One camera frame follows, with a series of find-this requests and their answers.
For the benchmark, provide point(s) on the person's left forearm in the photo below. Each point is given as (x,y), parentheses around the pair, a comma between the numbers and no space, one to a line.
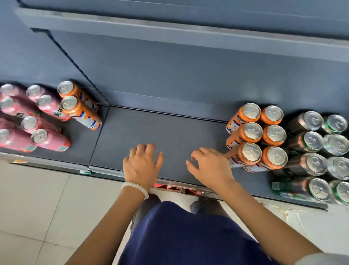
(109,232)

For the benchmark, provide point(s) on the group of orange cans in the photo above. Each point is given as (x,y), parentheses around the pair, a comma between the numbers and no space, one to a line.
(81,113)

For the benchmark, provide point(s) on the light grey shirt sleeve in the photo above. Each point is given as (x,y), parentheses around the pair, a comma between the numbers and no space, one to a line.
(324,260)

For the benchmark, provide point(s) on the grey metal shelf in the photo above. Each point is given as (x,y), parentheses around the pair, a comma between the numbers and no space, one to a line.
(163,136)

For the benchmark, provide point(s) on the pink printed soda can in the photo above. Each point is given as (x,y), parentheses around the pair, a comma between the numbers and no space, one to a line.
(33,90)
(6,89)
(44,100)
(6,103)
(28,122)
(39,136)

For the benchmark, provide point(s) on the pile of pink soda cans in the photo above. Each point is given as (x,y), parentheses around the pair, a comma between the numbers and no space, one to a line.
(16,142)

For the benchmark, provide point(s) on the person's right forearm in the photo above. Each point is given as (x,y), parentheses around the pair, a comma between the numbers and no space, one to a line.
(264,218)

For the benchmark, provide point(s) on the person's left hand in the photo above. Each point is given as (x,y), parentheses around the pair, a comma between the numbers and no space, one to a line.
(141,166)

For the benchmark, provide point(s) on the navy blue shirt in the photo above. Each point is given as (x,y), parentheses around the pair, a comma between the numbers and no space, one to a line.
(191,237)

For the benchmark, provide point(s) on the orange striped soda can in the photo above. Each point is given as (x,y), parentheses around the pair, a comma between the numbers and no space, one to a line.
(275,135)
(250,153)
(276,157)
(252,131)
(272,114)
(250,112)

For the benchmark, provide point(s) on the person's right hand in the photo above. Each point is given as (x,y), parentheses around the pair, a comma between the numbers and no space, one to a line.
(214,168)

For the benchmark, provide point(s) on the row of red snack packets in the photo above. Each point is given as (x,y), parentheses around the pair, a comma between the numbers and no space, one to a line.
(163,187)

